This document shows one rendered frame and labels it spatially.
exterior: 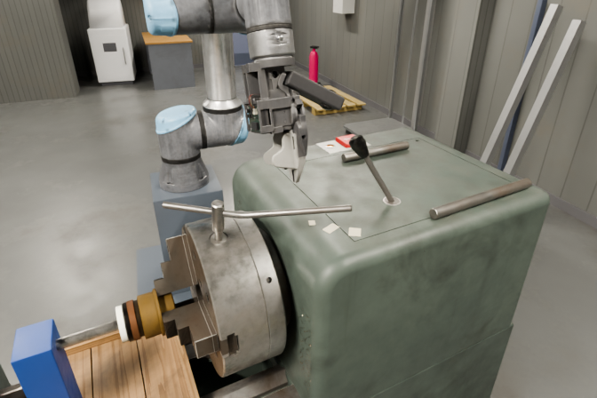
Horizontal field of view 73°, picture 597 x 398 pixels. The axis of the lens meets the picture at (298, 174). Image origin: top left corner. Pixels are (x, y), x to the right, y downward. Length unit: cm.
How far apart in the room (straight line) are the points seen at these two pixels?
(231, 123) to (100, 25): 641
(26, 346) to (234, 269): 37
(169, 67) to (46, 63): 170
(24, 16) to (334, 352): 660
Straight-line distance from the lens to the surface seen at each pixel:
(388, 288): 79
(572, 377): 246
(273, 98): 67
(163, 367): 105
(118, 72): 754
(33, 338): 89
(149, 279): 150
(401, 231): 77
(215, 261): 75
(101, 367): 110
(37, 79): 714
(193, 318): 82
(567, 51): 333
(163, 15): 74
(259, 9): 67
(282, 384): 102
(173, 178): 124
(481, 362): 126
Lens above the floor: 168
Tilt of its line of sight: 26 degrees down
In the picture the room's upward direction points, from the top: straight up
